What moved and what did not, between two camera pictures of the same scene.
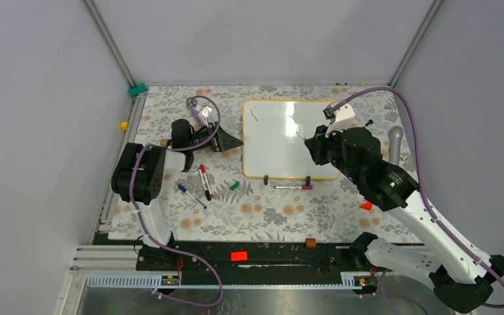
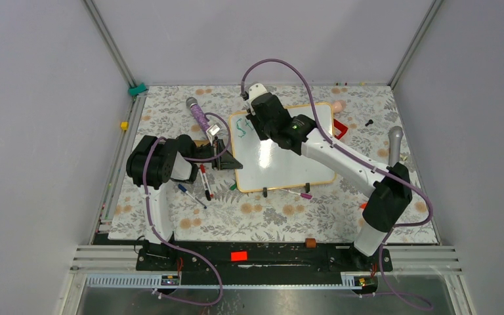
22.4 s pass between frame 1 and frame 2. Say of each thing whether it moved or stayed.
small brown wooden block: stayed
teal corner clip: stayed
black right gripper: moved
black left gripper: moved
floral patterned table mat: stayed
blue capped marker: stayed
